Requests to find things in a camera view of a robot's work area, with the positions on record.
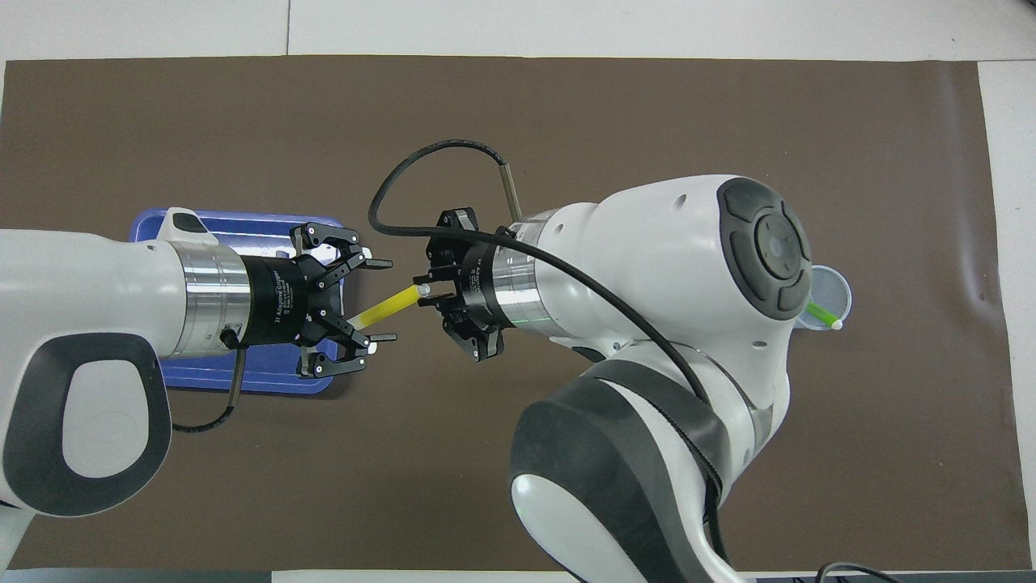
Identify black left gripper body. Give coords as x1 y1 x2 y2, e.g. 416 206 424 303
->
243 253 346 349

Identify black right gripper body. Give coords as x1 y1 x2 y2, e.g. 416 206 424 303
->
449 235 497 330

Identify yellow pen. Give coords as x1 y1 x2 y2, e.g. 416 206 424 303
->
346 283 431 331

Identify blue plastic tray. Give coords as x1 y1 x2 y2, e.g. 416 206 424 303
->
129 209 349 395

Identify brown table mat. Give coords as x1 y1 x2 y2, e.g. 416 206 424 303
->
0 55 1013 572

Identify translucent plastic cup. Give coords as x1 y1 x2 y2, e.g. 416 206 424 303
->
789 265 852 331

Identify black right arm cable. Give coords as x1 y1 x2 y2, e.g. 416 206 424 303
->
368 138 733 583

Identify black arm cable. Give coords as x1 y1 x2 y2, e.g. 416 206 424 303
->
172 324 248 434
368 138 733 583

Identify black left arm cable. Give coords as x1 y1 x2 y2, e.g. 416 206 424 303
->
172 324 248 434

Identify black base cable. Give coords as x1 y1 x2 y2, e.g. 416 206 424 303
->
813 561 891 583

